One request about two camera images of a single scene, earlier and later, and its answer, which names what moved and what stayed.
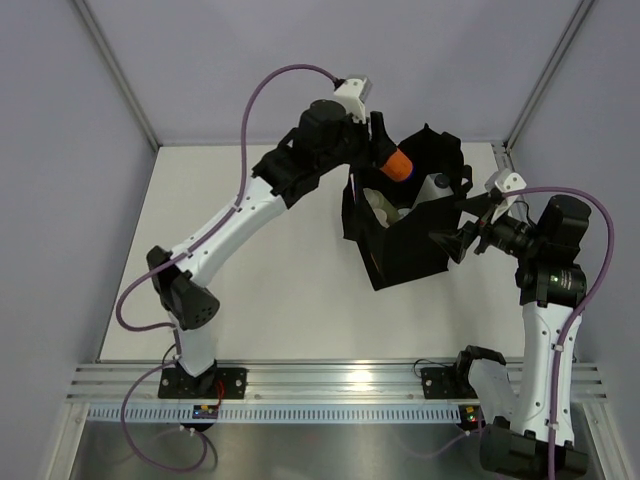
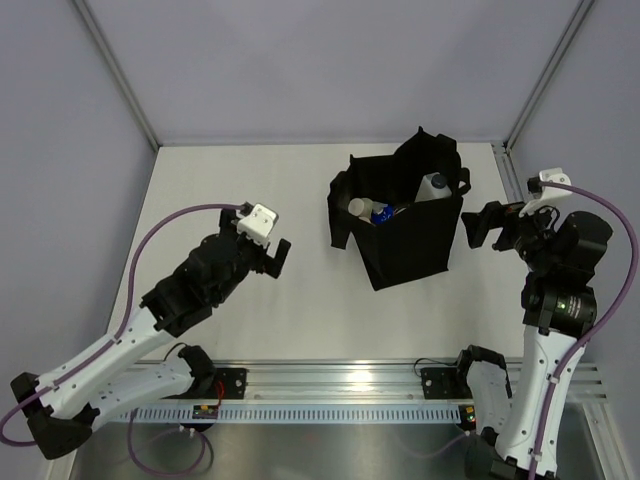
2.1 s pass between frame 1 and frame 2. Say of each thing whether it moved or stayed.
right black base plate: stayed
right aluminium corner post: stayed
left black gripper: moved
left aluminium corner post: stayed
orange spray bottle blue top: moved
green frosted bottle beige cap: moved
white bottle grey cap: stayed
